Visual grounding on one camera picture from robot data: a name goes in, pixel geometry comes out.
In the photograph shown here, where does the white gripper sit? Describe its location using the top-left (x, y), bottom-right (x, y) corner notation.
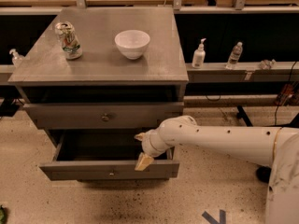
top-left (134, 130), bottom-right (165, 171)

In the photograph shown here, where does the grey drawer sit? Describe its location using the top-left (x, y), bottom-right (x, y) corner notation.
top-left (24, 102), bottom-right (183, 130)
top-left (40, 129), bottom-right (179, 181)

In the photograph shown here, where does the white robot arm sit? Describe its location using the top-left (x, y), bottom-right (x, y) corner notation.
top-left (135, 116), bottom-right (299, 224)

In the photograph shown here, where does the grey drawer cabinet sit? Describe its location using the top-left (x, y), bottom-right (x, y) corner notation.
top-left (7, 7), bottom-right (190, 161)

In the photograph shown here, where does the grey top drawer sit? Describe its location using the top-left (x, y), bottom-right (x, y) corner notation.
top-left (24, 102), bottom-right (183, 130)

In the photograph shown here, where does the white pump lotion bottle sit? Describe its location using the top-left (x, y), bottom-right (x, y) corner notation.
top-left (192, 38), bottom-right (206, 68)

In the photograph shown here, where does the white ceramic bowl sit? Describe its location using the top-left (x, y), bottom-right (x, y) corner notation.
top-left (114, 30), bottom-right (150, 60)

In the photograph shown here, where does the crushed soda can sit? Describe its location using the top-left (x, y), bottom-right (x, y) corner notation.
top-left (55, 21), bottom-right (83, 60)

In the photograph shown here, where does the black shoe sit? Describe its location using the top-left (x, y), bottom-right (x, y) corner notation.
top-left (256, 166), bottom-right (271, 183)

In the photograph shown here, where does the clear plastic water bottle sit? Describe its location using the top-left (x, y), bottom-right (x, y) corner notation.
top-left (225, 42), bottom-right (243, 69)

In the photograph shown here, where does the crumpled clear wrapper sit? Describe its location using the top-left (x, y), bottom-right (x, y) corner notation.
top-left (260, 60), bottom-right (276, 70)

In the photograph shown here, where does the clear pump sanitizer bottle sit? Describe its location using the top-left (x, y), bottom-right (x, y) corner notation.
top-left (9, 49), bottom-right (24, 67)

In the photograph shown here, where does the black stand base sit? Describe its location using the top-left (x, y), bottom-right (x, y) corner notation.
top-left (236, 105), bottom-right (299, 128)

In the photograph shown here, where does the orange power device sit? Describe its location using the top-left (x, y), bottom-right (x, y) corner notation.
top-left (274, 83), bottom-right (297, 106)

